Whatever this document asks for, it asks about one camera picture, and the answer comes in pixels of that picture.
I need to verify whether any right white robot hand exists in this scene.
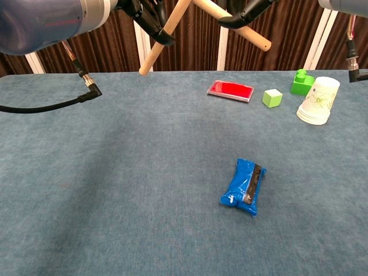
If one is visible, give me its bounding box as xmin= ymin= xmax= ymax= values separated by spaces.
xmin=217 ymin=0 xmax=277 ymax=30

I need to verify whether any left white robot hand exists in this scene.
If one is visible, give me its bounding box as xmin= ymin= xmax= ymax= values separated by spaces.
xmin=116 ymin=0 xmax=176 ymax=47

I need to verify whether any pale wooden drumstick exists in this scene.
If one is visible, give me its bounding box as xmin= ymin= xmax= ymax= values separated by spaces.
xmin=139 ymin=0 xmax=193 ymax=76
xmin=194 ymin=0 xmax=272 ymax=52

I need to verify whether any brown pleated curtain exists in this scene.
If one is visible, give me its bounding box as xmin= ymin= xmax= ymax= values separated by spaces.
xmin=0 ymin=0 xmax=368 ymax=78

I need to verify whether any red and white card box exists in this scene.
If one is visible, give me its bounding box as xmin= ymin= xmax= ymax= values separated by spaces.
xmin=206 ymin=80 xmax=255 ymax=103

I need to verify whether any light green cube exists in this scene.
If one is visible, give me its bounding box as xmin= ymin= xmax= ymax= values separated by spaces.
xmin=262 ymin=89 xmax=283 ymax=109

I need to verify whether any green toy building brick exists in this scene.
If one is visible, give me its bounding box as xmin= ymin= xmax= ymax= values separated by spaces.
xmin=290 ymin=68 xmax=316 ymax=97

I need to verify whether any white paper cup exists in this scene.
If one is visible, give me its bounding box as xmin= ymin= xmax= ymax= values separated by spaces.
xmin=296 ymin=76 xmax=341 ymax=126

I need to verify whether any blue-grey table mat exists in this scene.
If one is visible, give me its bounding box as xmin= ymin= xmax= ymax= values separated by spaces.
xmin=0 ymin=68 xmax=368 ymax=276

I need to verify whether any blue snack packet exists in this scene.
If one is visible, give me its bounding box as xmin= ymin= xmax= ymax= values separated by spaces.
xmin=220 ymin=158 xmax=267 ymax=218

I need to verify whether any white screen frame post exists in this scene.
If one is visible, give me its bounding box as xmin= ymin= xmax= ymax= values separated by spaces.
xmin=217 ymin=25 xmax=232 ymax=71
xmin=133 ymin=20 xmax=154 ymax=72
xmin=303 ymin=7 xmax=340 ymax=71
xmin=24 ymin=52 xmax=46 ymax=74

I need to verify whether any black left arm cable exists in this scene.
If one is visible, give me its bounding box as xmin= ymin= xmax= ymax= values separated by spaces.
xmin=0 ymin=40 xmax=103 ymax=114

